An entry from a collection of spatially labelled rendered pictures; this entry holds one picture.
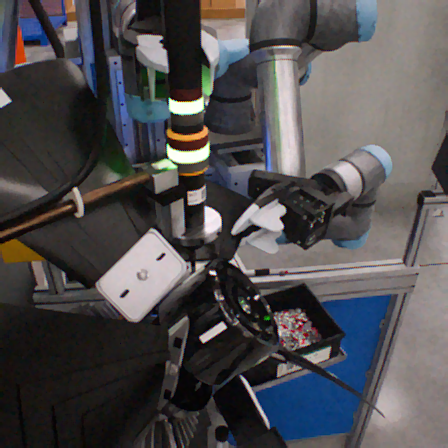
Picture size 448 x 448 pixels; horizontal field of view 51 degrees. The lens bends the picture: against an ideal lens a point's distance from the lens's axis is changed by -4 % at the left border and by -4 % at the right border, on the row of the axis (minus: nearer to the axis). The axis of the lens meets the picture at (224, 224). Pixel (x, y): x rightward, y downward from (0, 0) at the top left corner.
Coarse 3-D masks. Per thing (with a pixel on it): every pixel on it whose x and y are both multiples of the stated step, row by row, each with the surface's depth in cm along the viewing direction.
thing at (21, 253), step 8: (16, 240) 93; (0, 248) 93; (8, 248) 93; (16, 248) 94; (24, 248) 94; (8, 256) 94; (16, 256) 95; (24, 256) 95; (32, 256) 95; (40, 256) 95
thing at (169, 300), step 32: (192, 288) 50; (224, 288) 51; (256, 288) 57; (160, 320) 51; (192, 320) 48; (224, 320) 47; (256, 320) 53; (192, 352) 48; (224, 352) 48; (256, 352) 48; (192, 384) 53
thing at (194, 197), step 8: (184, 176) 52; (192, 176) 52; (200, 176) 52; (184, 184) 52; (192, 184) 52; (200, 184) 53; (192, 192) 53; (200, 192) 53; (184, 200) 54; (192, 200) 54; (200, 200) 54; (184, 208) 54; (192, 208) 54; (200, 208) 55; (184, 216) 55; (192, 216) 55; (200, 216) 55; (184, 224) 56; (192, 224) 56; (200, 224) 56; (192, 248) 58
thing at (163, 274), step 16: (144, 240) 53; (160, 240) 53; (128, 256) 52; (144, 256) 52; (176, 256) 54; (112, 272) 51; (128, 272) 52; (160, 272) 53; (176, 272) 54; (112, 288) 51; (128, 288) 51; (144, 288) 52; (160, 288) 53; (112, 304) 51; (128, 304) 51; (144, 304) 52; (128, 320) 51
